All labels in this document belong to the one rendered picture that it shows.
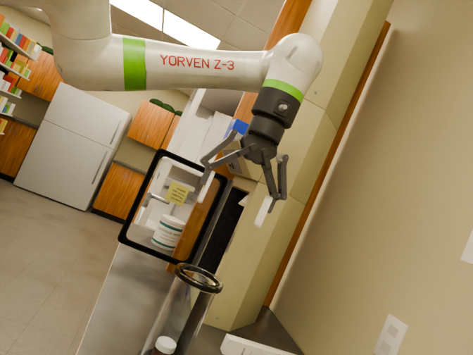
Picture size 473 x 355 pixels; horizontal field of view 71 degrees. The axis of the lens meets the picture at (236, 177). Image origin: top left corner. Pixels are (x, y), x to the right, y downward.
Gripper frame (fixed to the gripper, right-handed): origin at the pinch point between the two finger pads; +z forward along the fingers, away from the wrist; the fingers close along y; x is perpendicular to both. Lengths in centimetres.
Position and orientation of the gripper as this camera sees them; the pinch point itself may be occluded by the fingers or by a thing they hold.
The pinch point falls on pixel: (230, 209)
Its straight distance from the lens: 70.5
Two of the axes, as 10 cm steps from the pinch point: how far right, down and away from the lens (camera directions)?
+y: 8.9, 4.0, 2.3
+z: -4.1, 9.1, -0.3
